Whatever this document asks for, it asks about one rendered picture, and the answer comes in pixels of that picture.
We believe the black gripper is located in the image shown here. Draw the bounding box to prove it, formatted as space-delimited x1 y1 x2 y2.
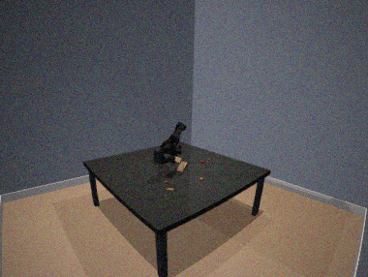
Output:
167 146 178 165

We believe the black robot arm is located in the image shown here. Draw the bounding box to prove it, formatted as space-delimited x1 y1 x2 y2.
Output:
158 122 187 155

